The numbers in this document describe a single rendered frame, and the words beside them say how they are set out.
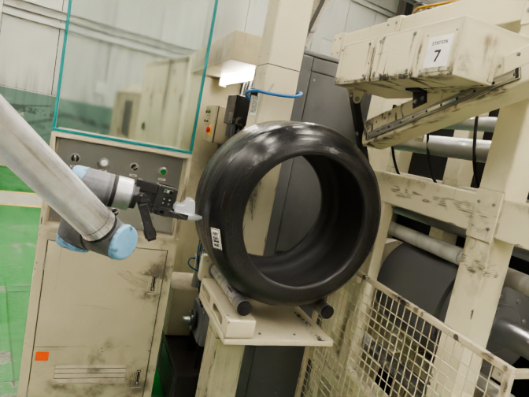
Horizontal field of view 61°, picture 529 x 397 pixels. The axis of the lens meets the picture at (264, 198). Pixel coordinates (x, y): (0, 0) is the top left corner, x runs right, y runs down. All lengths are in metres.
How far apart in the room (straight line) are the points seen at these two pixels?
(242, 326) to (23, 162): 0.75
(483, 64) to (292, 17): 0.70
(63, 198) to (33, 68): 9.26
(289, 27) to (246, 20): 10.02
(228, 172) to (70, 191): 0.43
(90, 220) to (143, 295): 1.00
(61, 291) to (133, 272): 0.29
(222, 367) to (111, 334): 0.53
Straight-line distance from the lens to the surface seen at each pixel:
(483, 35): 1.30
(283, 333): 1.49
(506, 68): 1.31
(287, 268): 1.66
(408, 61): 1.38
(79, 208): 1.07
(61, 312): 2.07
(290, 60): 1.68
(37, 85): 10.26
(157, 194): 1.29
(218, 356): 1.84
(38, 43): 10.30
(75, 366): 2.18
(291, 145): 1.27
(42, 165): 0.99
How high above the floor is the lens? 1.40
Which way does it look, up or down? 8 degrees down
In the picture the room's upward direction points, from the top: 11 degrees clockwise
